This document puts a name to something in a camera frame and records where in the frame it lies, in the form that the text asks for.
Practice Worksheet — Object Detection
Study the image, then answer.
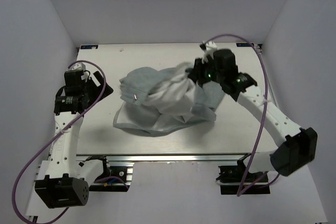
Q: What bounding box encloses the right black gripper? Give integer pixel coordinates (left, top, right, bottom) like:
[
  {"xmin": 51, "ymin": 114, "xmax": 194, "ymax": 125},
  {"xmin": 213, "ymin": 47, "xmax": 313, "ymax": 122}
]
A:
[{"xmin": 188, "ymin": 56, "xmax": 224, "ymax": 86}]

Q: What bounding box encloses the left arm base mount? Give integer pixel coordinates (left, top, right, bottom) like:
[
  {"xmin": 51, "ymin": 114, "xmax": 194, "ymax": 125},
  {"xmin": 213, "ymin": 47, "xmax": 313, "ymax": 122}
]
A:
[{"xmin": 78, "ymin": 155, "xmax": 131, "ymax": 192}]

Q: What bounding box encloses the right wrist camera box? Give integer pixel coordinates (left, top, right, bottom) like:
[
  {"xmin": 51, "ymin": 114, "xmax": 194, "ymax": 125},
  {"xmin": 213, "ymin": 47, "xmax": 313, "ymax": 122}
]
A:
[{"xmin": 200, "ymin": 41, "xmax": 217, "ymax": 63}]

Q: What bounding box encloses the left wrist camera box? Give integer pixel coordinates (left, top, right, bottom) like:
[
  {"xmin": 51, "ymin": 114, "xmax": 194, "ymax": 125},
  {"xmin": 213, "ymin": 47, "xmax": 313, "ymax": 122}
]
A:
[{"xmin": 68, "ymin": 62, "xmax": 86, "ymax": 71}]

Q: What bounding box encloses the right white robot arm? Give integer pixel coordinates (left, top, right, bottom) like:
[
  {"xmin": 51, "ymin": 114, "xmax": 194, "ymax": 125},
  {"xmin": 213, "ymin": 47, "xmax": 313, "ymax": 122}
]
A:
[{"xmin": 189, "ymin": 49, "xmax": 318, "ymax": 182}]

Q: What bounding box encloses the blue table sticker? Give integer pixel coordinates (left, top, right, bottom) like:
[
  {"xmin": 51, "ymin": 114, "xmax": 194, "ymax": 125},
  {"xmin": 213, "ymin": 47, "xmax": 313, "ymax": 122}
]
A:
[
  {"xmin": 80, "ymin": 45, "xmax": 98, "ymax": 50},
  {"xmin": 236, "ymin": 42, "xmax": 255, "ymax": 47}
]

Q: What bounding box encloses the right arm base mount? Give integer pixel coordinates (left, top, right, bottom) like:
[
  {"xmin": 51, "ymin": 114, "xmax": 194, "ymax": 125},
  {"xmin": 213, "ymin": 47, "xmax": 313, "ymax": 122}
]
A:
[{"xmin": 216, "ymin": 154, "xmax": 270, "ymax": 195}]

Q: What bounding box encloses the grey zip-up jacket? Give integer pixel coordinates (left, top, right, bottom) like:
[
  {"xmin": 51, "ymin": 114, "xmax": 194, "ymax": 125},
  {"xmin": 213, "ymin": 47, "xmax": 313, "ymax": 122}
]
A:
[{"xmin": 113, "ymin": 62, "xmax": 225, "ymax": 136}]

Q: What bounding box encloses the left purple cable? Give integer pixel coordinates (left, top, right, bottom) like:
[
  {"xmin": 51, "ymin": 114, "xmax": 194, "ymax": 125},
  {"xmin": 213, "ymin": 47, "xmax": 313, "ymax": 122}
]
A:
[{"xmin": 12, "ymin": 60, "xmax": 108, "ymax": 222}]

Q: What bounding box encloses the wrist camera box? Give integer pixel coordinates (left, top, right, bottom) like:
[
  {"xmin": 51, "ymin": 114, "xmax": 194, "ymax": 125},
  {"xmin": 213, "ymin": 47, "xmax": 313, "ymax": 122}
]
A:
[
  {"xmin": 200, "ymin": 41, "xmax": 217, "ymax": 63},
  {"xmin": 68, "ymin": 62, "xmax": 86, "ymax": 71}
]

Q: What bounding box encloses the left blue table sticker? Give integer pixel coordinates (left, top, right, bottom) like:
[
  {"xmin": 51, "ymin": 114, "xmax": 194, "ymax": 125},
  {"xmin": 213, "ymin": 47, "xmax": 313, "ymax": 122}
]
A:
[{"xmin": 80, "ymin": 45, "xmax": 98, "ymax": 50}]

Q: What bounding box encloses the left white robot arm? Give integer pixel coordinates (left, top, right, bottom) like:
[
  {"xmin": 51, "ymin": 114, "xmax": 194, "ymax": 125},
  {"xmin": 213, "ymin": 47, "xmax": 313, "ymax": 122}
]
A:
[{"xmin": 35, "ymin": 69, "xmax": 113, "ymax": 209}]

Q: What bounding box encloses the right blue table sticker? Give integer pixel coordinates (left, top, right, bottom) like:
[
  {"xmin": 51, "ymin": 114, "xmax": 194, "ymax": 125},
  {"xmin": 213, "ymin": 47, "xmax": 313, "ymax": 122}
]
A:
[{"xmin": 236, "ymin": 42, "xmax": 255, "ymax": 47}]

